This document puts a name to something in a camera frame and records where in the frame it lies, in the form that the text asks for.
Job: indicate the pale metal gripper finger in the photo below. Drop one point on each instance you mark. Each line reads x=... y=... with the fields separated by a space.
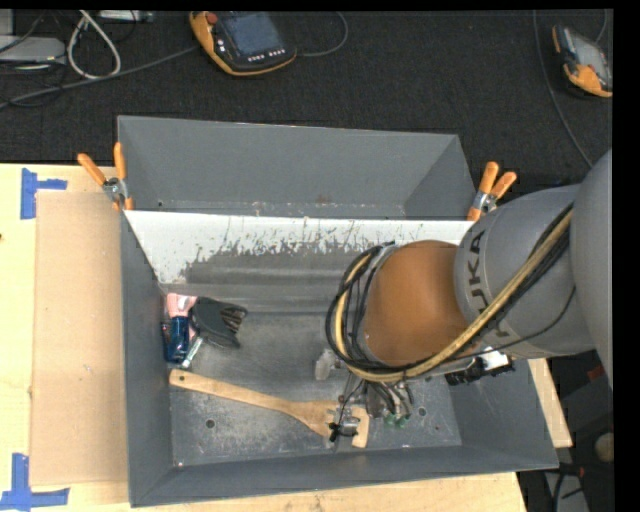
x=350 y=413
x=348 y=428

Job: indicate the wooden spatula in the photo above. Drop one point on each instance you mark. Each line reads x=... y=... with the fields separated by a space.
x=250 y=397

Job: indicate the blue plastic bottle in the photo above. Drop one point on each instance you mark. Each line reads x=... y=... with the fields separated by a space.
x=176 y=340

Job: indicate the pink toy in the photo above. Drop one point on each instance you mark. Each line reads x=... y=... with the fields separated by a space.
x=178 y=304

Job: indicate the grey metal bin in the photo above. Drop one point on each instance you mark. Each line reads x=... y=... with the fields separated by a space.
x=280 y=165

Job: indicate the brown cardboard board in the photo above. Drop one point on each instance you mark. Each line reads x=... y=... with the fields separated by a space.
x=75 y=340

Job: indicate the black cylinder on white bracket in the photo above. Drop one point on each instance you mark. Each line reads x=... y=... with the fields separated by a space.
x=477 y=369

